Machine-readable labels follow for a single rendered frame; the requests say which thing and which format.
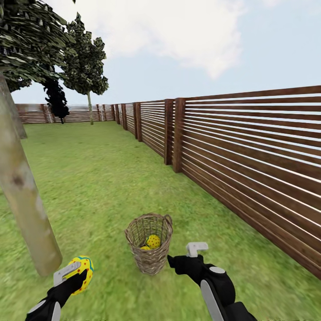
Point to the wicker basket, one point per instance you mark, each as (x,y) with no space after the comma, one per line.
(151,262)

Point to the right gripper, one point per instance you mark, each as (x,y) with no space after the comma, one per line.
(184,264)

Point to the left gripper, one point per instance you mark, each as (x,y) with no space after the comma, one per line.
(71,284)

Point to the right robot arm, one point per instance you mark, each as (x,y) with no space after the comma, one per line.
(216,287)

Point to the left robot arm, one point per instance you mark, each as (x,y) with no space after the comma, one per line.
(49,309)

